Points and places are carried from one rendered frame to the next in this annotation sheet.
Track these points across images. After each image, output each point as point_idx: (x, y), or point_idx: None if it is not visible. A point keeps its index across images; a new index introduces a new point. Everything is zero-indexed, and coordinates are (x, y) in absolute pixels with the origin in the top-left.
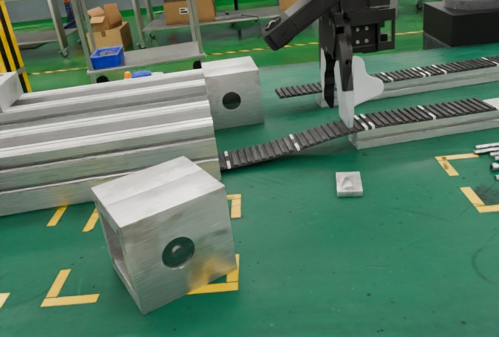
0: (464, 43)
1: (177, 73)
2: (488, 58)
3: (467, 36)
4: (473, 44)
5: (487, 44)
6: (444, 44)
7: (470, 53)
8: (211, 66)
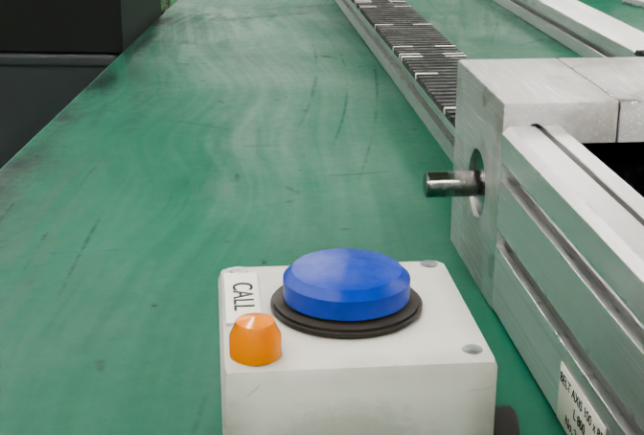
0: (129, 40)
1: (569, 158)
2: (384, 23)
3: (129, 22)
4: (135, 42)
5: (148, 36)
6: (77, 55)
7: (199, 50)
8: (578, 93)
